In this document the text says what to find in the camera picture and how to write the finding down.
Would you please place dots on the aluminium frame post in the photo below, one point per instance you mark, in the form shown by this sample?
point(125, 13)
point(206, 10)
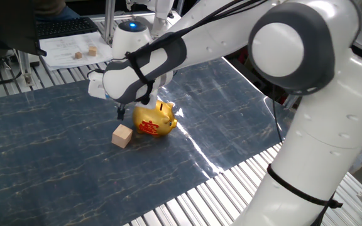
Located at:
point(109, 19)

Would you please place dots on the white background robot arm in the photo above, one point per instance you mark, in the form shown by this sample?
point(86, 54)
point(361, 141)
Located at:
point(160, 15)

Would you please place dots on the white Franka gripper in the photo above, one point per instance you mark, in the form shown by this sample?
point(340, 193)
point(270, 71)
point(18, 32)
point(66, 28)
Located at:
point(95, 86)

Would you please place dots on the golden piggy bank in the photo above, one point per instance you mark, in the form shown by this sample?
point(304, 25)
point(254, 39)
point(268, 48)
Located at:
point(156, 122)

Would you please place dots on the person in blue jeans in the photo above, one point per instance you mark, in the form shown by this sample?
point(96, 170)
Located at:
point(58, 11)

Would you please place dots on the short aluminium bracket post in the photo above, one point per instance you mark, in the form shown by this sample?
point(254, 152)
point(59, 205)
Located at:
point(26, 67)

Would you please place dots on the tiny wooden cube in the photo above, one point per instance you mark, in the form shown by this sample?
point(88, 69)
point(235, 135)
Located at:
point(78, 55)

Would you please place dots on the white printed paper sheets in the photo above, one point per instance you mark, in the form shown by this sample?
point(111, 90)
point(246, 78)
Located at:
point(64, 50)

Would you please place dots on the small wooden cube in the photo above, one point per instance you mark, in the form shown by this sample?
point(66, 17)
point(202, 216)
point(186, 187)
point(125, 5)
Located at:
point(92, 51)
point(122, 135)

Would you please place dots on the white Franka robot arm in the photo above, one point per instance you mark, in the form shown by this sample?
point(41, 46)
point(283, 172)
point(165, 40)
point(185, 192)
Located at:
point(325, 125)

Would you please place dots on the dark blue marble mat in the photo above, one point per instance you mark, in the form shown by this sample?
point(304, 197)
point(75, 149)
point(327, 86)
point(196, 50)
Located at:
point(74, 157)

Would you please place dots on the black computer keyboard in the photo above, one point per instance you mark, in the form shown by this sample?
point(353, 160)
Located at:
point(64, 27)

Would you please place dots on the black computer monitor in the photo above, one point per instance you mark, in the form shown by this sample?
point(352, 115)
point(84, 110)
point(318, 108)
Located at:
point(8, 22)

